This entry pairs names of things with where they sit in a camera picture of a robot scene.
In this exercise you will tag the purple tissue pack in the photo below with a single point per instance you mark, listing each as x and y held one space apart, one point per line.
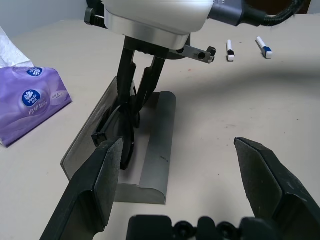
30 105

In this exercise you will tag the white marker with black cap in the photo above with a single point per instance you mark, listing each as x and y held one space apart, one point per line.
230 50

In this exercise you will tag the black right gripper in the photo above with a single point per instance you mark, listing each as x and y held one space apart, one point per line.
197 53

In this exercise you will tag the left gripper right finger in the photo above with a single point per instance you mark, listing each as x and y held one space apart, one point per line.
275 185

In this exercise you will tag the black sunglasses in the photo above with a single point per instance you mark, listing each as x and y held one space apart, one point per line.
115 125

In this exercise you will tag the grey glasses case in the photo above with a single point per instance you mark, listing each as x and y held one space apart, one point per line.
157 150

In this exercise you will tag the white marker with blue cap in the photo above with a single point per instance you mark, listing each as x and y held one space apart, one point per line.
265 48

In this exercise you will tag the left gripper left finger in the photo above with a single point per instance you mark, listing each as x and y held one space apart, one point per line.
87 190

